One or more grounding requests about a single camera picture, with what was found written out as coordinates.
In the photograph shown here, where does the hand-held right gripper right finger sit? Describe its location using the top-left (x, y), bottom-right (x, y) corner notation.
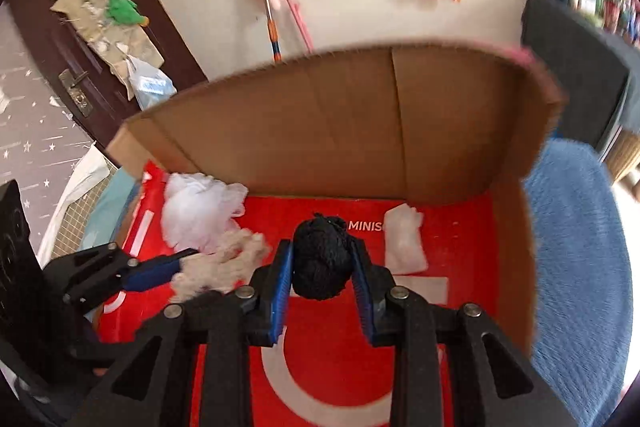
top-left (347, 237), bottom-right (581, 427)

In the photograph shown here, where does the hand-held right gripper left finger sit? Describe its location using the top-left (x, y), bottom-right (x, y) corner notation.
top-left (65, 239), bottom-right (296, 427)

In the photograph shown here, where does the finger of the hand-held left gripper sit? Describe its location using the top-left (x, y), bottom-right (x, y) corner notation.
top-left (62, 242), bottom-right (200, 308)

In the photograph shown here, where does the black knitted ball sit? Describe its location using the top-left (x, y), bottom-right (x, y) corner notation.
top-left (291, 213), bottom-right (355, 300)

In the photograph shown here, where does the beige knitted scrunchie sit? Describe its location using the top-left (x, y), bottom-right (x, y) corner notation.
top-left (171, 228), bottom-right (272, 302)

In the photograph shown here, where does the white cloth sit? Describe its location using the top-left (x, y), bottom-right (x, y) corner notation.
top-left (384, 203), bottom-right (429, 274)

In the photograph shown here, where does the white mesh bath puff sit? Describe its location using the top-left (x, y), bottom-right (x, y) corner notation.
top-left (161, 172), bottom-right (248, 255)

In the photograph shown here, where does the cardboard box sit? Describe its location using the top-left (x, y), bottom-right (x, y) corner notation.
top-left (105, 43), bottom-right (568, 427)

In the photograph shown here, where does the light blue sheet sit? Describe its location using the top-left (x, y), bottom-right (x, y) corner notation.
top-left (82, 169), bottom-right (141, 253)

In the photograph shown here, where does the white sheet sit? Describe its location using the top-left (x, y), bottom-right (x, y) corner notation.
top-left (37, 144), bottom-right (118, 268)

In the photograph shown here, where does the red paper bag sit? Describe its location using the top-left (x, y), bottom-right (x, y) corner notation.
top-left (95, 161), bottom-right (501, 427)

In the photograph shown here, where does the white plastic bag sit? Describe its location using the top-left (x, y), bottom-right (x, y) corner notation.
top-left (125, 55), bottom-right (177, 110)

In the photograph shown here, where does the blue knitted blanket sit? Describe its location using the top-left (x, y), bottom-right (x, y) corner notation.
top-left (520, 139), bottom-right (628, 427)

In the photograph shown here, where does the dark brown door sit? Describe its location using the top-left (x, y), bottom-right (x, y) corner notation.
top-left (5, 0), bottom-right (208, 148)

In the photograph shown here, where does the beige hanging organiser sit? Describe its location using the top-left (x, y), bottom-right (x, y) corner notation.
top-left (50, 0), bottom-right (166, 100)

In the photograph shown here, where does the green plush toy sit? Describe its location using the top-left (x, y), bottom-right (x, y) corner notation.
top-left (106, 0), bottom-right (150, 28)

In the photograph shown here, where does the pink plastic stick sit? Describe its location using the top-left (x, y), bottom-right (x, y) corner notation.
top-left (280, 0), bottom-right (315, 54)

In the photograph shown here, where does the orange and white stick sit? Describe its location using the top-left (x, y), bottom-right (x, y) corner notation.
top-left (252, 0), bottom-right (283, 62)

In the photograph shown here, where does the metal door handle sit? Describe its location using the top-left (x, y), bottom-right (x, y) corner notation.
top-left (59, 69), bottom-right (94, 118)

